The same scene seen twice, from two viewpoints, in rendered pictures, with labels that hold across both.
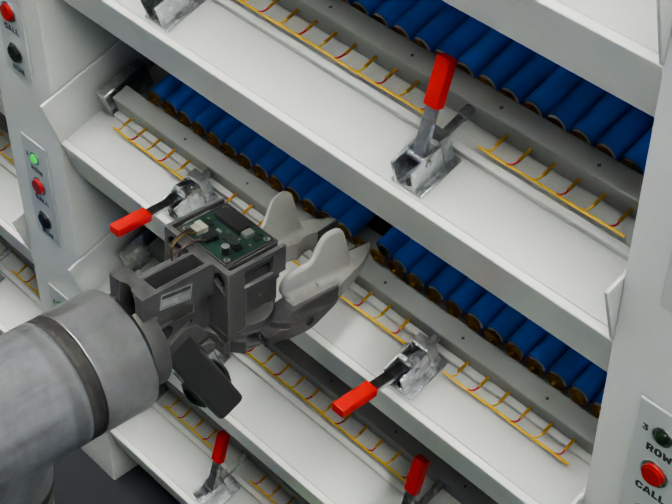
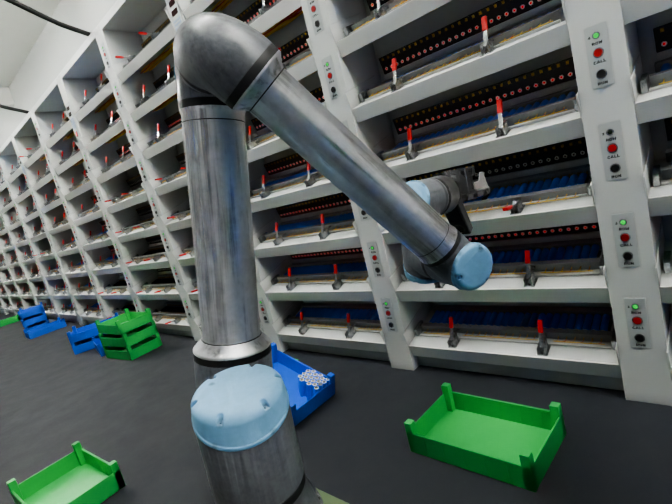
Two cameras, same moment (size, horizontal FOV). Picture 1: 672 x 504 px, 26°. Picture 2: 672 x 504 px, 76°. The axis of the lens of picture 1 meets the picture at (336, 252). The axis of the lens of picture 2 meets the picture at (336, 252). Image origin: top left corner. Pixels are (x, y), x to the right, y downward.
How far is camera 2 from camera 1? 0.84 m
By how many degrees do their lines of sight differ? 33
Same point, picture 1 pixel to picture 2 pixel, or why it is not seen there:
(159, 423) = (424, 338)
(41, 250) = (376, 286)
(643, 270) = (583, 84)
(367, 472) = (508, 279)
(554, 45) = (534, 50)
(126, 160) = not seen: hidden behind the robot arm
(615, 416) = (592, 142)
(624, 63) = (555, 34)
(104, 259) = (397, 277)
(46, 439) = (439, 193)
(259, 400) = not seen: hidden behind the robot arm
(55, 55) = not seen: hidden behind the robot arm
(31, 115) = (370, 232)
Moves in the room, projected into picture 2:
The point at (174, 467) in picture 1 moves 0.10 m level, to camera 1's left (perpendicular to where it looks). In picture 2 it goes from (436, 344) to (406, 352)
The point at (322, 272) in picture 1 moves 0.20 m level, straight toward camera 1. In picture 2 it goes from (482, 184) to (523, 183)
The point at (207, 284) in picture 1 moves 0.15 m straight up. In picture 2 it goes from (458, 176) to (445, 114)
